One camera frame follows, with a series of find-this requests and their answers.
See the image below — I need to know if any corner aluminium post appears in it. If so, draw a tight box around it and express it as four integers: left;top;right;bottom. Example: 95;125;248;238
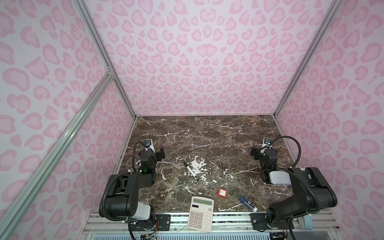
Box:
74;0;137;120
273;0;344;118

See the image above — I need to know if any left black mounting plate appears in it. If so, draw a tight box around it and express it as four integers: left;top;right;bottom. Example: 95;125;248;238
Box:
132;214;171;232

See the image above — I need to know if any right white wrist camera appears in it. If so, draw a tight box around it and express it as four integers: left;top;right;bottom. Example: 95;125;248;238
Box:
261;138;272;152

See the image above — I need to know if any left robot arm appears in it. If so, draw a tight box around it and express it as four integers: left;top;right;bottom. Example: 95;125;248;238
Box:
99;148;166;227

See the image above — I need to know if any diagonal aluminium frame bar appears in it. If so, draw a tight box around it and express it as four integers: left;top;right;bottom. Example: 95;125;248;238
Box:
1;74;114;240

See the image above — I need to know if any right corner aluminium post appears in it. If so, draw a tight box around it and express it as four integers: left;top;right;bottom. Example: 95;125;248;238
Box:
273;0;344;118

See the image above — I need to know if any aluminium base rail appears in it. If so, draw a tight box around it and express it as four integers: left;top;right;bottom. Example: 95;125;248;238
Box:
81;211;344;240

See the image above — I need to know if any black mounting plate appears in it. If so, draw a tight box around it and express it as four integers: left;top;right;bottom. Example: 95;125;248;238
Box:
132;214;171;232
250;213;269;233

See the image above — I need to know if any black white marker pen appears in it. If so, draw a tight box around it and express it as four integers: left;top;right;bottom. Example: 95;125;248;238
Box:
183;162;199;181

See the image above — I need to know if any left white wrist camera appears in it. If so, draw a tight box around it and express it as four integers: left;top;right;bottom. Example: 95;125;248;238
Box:
144;139;156;154

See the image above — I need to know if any blue white glue stick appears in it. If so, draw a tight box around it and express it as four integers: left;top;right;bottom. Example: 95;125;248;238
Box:
240;196;258;213

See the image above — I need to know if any left corner aluminium post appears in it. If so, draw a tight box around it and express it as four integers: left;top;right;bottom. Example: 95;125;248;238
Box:
74;0;137;120

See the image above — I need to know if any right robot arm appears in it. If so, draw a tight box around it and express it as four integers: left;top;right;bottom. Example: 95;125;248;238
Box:
251;146;338;232

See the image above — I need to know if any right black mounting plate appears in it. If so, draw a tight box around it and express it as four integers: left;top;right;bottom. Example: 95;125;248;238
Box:
250;213;269;233

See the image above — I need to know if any pink calculator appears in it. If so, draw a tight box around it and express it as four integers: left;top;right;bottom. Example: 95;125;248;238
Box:
188;197;215;233

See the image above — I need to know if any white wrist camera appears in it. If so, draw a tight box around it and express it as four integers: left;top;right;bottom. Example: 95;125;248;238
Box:
144;139;156;154
261;138;272;152

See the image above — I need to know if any red padlock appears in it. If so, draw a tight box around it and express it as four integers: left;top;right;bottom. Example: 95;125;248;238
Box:
209;183;228;198

